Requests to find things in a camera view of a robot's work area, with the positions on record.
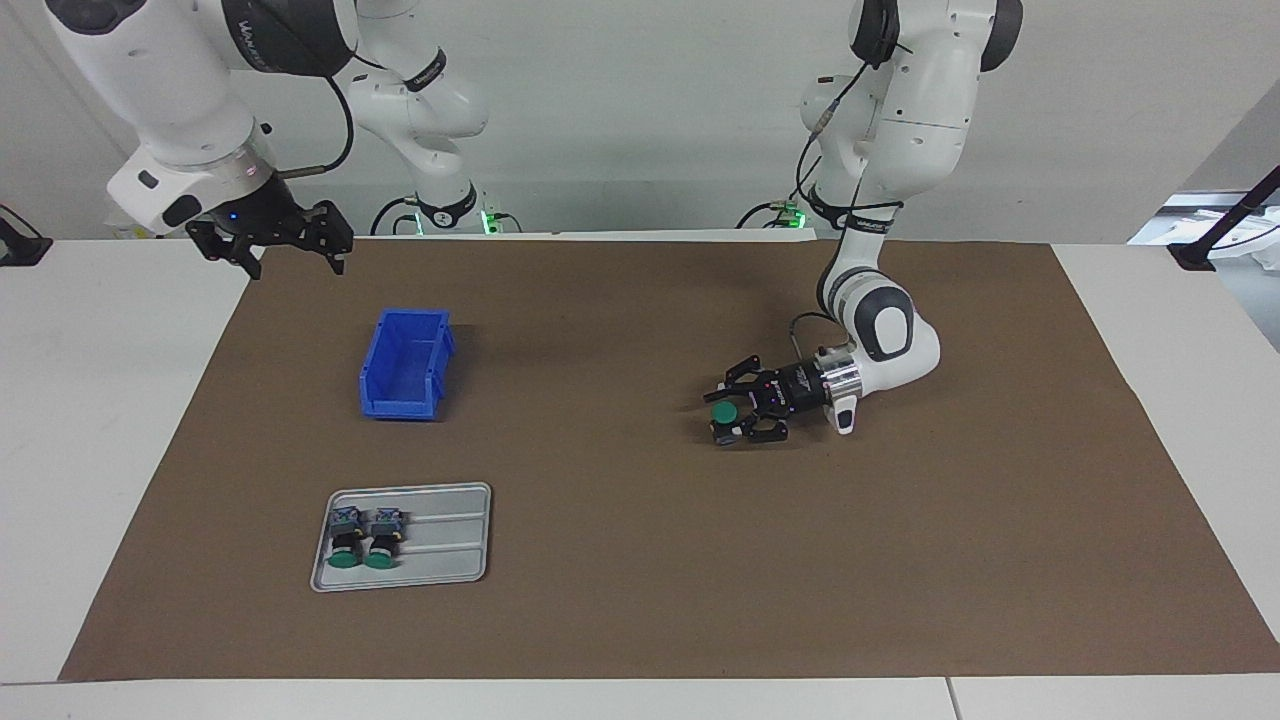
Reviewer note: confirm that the green push button switch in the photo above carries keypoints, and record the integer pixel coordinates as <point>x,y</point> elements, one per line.
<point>384,540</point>
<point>723,413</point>
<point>345,540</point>

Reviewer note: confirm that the brown paper mat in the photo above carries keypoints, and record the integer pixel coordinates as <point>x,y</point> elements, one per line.
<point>750,560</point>

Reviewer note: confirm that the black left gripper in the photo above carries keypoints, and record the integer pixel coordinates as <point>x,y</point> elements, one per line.
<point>800,388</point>

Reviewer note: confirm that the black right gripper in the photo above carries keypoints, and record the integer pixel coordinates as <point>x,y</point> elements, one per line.
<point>255,215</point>

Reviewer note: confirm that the blue plastic bin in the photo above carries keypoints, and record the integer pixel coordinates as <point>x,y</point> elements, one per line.
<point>400,400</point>

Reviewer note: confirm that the grey metal tray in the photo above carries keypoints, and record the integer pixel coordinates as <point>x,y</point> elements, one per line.
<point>450,540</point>

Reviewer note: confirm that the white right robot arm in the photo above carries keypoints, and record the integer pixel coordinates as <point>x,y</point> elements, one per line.
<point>170,80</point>

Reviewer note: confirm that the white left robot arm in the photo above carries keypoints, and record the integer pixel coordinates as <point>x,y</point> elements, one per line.
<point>910,110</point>

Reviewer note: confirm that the black camera stand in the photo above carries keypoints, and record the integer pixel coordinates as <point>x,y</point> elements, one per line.
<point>1195,255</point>

